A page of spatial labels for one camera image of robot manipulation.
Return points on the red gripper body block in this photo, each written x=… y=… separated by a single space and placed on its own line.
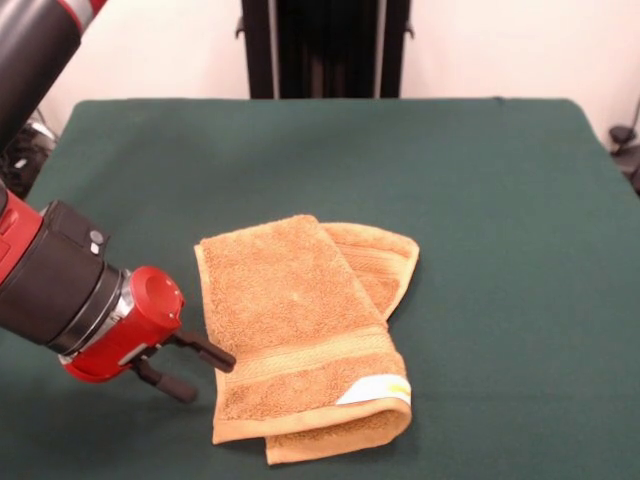
x=135 y=325

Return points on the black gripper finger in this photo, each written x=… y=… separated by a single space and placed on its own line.
x=207 y=350
x=167 y=382

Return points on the tan terry towel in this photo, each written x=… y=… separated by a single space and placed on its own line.
x=300 y=340

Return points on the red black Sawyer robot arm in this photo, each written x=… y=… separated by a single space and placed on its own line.
x=45 y=280

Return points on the dark green table cloth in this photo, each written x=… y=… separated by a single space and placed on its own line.
x=500 y=250

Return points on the black robot pedestal stand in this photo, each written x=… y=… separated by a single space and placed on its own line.
x=325 y=50

